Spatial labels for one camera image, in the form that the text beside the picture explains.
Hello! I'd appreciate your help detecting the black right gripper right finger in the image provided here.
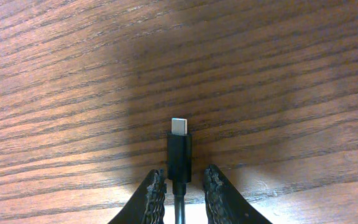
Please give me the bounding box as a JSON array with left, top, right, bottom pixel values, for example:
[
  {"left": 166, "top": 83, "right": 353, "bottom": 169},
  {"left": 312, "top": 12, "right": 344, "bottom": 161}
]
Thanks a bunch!
[{"left": 203, "top": 164, "right": 271, "bottom": 224}]

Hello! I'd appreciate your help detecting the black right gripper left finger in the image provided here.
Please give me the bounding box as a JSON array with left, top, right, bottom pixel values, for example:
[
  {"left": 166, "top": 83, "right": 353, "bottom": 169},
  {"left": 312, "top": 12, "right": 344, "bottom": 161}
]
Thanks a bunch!
[{"left": 109, "top": 169, "right": 167, "bottom": 224}]

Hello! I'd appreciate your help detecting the black USB charging cable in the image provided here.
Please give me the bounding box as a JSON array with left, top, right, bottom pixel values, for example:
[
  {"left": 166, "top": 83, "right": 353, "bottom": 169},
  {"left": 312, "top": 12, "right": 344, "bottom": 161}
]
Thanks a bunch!
[{"left": 166, "top": 117, "right": 193, "bottom": 224}]

